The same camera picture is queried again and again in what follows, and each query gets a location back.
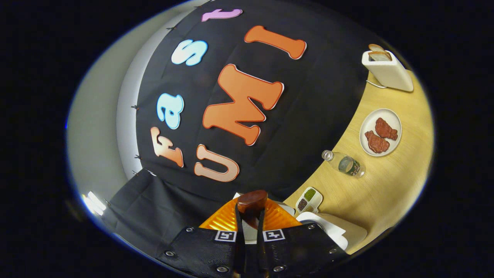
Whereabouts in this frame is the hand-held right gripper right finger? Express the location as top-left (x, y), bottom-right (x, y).
top-left (257, 199), bottom-right (350, 278)

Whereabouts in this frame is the clear plastic water bottle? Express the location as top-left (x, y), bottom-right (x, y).
top-left (321, 150), bottom-right (365, 178)

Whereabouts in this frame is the white divided seasoning dish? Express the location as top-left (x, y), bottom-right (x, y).
top-left (295, 187), bottom-right (323, 214)

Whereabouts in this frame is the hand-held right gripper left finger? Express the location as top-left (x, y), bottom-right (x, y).
top-left (156, 198), bottom-right (246, 278)

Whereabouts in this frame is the red-brown meat piece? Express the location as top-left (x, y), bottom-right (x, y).
top-left (375, 118), bottom-right (398, 141)
top-left (365, 131), bottom-right (390, 154)

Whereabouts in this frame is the brown wooden spoon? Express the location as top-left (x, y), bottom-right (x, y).
top-left (237, 190), bottom-right (268, 230)

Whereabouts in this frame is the white rice cooker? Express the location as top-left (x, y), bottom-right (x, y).
top-left (233, 192), bottom-right (368, 255)

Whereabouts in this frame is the white toaster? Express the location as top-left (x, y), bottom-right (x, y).
top-left (362, 49), bottom-right (414, 92)

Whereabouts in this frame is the black backdrop cloth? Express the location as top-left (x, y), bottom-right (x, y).
top-left (102, 0), bottom-right (406, 258)

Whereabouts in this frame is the white oval plate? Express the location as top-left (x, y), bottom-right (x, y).
top-left (359, 108), bottom-right (402, 157)

